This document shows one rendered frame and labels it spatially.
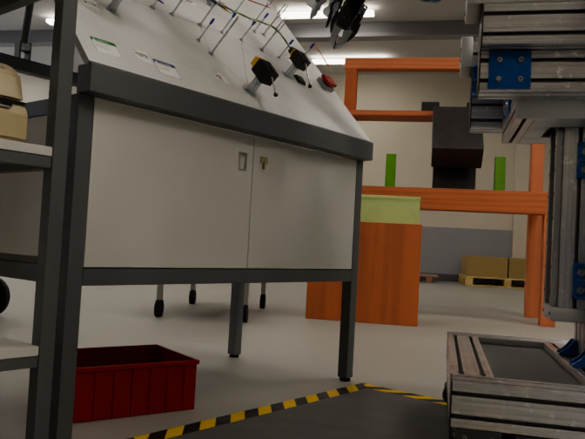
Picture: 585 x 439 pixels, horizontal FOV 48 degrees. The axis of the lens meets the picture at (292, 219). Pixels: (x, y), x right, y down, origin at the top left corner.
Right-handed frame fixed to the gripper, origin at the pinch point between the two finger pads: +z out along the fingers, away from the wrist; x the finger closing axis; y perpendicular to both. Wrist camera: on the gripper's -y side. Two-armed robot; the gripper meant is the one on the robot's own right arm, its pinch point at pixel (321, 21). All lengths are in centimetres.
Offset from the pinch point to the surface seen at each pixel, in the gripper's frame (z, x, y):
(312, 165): 44.2, -1.5, -21.3
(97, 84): 40, 85, -27
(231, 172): 52, 36, -26
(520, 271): 143, -796, 202
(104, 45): 32, 80, -16
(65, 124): 50, 92, -32
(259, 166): 49, 24, -24
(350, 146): 34.4, -16.3, -20.8
